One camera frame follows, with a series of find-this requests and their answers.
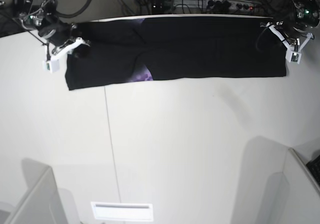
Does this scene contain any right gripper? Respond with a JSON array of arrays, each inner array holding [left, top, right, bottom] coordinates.
[[37, 20, 91, 59]]

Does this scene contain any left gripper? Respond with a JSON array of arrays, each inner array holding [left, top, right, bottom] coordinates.
[[259, 18, 315, 51]]

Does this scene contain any black T-shirt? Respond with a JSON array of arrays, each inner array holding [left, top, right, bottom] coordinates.
[[65, 16, 287, 90]]

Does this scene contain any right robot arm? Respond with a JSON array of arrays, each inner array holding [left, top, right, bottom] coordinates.
[[19, 0, 92, 61]]

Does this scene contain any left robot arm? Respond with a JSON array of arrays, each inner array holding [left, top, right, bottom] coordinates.
[[260, 0, 320, 52]]

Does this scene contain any white power strip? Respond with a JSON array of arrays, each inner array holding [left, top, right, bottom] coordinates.
[[173, 0, 260, 12]]

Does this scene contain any black keyboard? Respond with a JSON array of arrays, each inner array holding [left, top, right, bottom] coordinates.
[[306, 156, 320, 185]]

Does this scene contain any grey partition panel right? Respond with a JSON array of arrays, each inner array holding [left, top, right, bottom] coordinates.
[[266, 148, 320, 223]]

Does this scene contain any grey partition panel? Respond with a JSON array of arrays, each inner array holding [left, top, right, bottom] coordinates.
[[0, 158, 81, 223], [266, 148, 320, 223]]

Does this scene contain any grey partition panel left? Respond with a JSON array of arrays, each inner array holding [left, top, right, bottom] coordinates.
[[0, 158, 81, 223]]

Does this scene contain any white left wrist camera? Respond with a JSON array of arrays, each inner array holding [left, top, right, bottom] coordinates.
[[285, 50, 302, 64]]

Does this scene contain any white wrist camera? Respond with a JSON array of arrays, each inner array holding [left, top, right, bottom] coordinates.
[[285, 50, 302, 64], [43, 60, 60, 73]]

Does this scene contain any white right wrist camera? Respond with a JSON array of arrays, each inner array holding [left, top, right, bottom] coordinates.
[[43, 60, 60, 73]]

